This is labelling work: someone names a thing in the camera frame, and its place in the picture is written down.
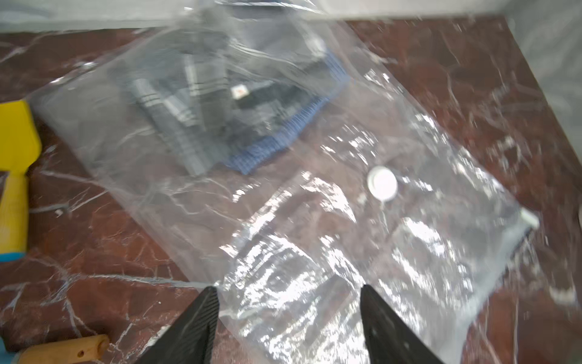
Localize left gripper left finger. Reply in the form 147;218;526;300
137;287;220;364

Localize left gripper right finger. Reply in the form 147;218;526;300
360;285;442;364

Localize clear plastic vacuum bag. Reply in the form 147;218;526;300
32;1;540;363

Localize grey black plaid shirt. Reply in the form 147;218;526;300
118;3;334;175

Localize blue checked shirt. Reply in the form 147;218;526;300
224;53;349;174

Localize yellow silicone spatula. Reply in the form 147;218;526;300
1;99;42;262

